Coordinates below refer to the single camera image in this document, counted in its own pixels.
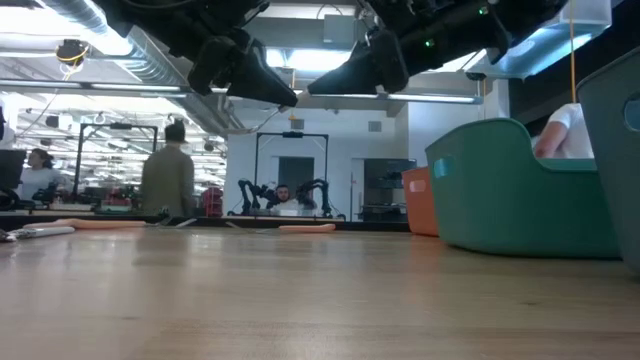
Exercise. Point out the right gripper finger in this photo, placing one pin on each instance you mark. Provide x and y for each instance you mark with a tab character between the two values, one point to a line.
350	77
390	60

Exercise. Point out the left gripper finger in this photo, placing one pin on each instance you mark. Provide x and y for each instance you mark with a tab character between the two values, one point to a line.
260	80
212	65

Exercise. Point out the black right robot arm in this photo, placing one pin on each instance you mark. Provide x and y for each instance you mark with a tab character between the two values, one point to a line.
540	10

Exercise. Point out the black background robot arm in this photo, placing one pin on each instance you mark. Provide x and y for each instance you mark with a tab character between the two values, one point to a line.
245	195
320	187

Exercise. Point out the grey ceiling box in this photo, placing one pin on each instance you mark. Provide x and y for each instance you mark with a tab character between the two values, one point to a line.
340	27

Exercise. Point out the long ceiling light strip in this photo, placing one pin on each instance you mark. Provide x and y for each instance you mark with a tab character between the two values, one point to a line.
430	98

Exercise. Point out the person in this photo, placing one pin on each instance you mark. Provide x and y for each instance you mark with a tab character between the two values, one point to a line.
575	130
167	175
40	177
285	192

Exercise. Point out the dark cabinet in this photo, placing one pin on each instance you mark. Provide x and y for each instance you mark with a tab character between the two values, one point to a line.
387	190

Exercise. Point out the red cart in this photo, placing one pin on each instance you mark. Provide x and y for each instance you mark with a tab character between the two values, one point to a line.
212	202

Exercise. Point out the orange plastic bin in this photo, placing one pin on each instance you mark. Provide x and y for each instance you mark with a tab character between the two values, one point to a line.
420	200

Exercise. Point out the round black ceiling device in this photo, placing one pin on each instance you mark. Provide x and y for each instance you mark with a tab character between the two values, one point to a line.
71	51

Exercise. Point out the teal plastic bin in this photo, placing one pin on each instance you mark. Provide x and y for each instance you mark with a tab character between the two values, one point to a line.
500	200

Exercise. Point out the grey-teal plastic bin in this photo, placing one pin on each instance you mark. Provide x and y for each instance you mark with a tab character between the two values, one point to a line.
615	175

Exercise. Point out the grey square wall vent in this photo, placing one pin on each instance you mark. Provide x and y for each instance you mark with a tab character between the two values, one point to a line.
297	124
375	126

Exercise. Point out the silver ventilation duct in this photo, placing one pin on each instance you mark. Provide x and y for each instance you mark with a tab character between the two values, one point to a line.
150	65

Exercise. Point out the black gantry frame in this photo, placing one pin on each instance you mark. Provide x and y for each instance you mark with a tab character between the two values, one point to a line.
78	165
292	134

